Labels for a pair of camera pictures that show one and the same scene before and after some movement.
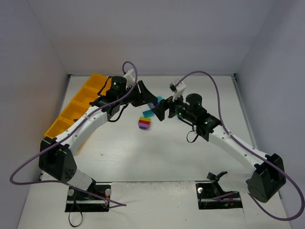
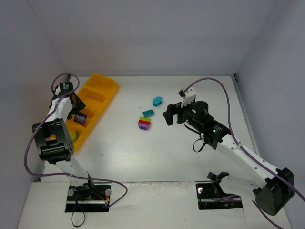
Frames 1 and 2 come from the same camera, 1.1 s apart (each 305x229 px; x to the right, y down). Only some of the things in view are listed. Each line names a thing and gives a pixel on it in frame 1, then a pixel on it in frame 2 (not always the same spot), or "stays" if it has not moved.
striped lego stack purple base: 144,123 stays
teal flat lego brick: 147,113 stays
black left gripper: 138,94 → 77,105
